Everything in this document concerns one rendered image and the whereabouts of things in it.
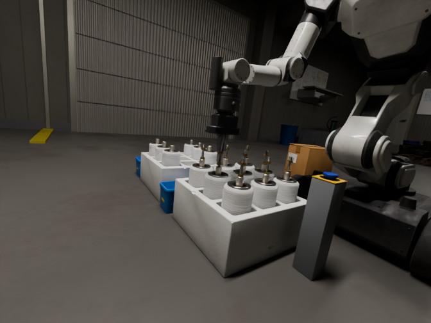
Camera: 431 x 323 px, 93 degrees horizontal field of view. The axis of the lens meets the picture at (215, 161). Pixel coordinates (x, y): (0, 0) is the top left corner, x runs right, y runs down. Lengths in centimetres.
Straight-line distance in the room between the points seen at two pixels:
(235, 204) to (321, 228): 26
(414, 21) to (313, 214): 66
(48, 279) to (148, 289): 26
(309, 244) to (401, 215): 38
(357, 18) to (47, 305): 119
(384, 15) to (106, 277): 113
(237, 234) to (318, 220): 24
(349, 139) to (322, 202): 32
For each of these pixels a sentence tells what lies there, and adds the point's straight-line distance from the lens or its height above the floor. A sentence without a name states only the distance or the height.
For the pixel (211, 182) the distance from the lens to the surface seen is 71.
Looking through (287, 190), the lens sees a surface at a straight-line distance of 79.
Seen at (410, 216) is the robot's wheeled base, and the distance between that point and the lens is 99.
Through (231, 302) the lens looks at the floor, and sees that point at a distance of 63.
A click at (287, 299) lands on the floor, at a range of 69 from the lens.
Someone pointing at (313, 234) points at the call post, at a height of 15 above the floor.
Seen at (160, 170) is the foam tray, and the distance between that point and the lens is 105.
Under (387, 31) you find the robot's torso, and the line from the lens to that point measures 98.
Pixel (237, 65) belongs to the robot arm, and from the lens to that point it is 67.
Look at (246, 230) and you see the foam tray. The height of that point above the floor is 14.
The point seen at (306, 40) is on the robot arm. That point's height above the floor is 77.
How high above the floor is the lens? 45
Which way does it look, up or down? 12 degrees down
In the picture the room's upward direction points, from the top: 7 degrees clockwise
